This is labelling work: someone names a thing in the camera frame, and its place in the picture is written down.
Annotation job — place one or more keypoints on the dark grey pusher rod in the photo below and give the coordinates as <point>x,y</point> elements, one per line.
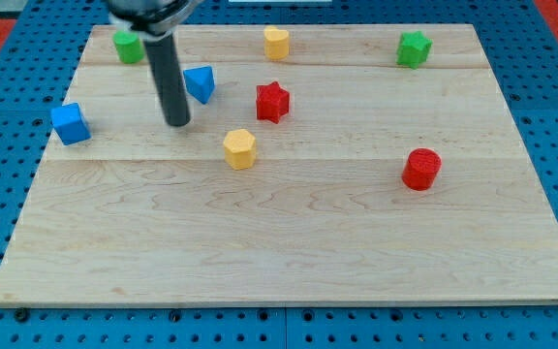
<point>168,80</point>

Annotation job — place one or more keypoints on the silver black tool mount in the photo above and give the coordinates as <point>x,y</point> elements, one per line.
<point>152,17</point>

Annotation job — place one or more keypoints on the light wooden board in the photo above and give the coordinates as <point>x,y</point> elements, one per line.
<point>146,215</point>

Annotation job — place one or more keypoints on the green cylinder block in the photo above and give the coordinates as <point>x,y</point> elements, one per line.
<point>128,47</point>

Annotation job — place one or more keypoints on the blue triangle block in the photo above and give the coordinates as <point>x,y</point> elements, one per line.
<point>200,83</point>

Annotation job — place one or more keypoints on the yellow heart block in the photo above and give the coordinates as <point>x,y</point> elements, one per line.
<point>276,42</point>

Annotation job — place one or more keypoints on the blue cube block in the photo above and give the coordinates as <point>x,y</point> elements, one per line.
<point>70,124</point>

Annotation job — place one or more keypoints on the yellow hexagon block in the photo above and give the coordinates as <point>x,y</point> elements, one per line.
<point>240,149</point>

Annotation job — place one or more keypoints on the red star block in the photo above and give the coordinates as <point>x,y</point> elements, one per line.
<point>272,102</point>

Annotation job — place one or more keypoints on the green star block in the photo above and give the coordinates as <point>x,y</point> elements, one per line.
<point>413,49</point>

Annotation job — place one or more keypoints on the red cylinder block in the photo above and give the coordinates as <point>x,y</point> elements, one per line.
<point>421,169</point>

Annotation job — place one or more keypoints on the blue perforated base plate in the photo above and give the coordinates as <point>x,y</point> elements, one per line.
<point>36,67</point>

